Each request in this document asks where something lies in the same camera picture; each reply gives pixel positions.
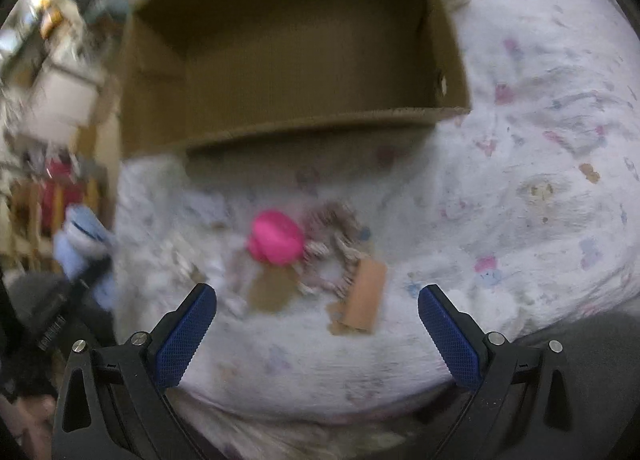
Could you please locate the light blue plush toy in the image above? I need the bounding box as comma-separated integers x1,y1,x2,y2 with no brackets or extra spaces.
53,204,115,279

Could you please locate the brown cardboard tube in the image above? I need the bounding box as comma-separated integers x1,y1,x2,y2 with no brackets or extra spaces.
326,258,387,336

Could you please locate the pink rubber duck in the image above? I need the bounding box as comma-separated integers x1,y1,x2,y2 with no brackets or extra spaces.
246,210,305,266

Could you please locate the beige lace scrunchie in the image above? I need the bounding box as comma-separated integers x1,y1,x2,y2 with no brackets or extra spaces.
298,200,369,298

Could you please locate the red bag on chair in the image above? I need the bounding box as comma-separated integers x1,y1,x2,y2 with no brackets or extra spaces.
40,159,86,234

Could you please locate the white patterned bed quilt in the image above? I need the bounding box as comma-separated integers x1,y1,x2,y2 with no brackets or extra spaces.
114,0,639,425

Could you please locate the brown cardboard box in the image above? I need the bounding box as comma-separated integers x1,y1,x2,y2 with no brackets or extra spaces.
119,0,471,158

